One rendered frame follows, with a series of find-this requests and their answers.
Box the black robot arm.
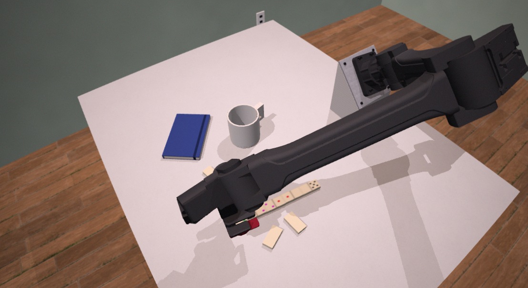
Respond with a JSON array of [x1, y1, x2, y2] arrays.
[[177, 23, 528, 224]]

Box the blue notebook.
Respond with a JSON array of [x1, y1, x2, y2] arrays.
[[162, 113, 211, 160]]

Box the grey mug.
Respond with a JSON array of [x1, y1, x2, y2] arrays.
[[227, 102, 264, 148]]

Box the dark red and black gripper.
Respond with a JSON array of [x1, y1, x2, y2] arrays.
[[223, 210, 259, 238]]

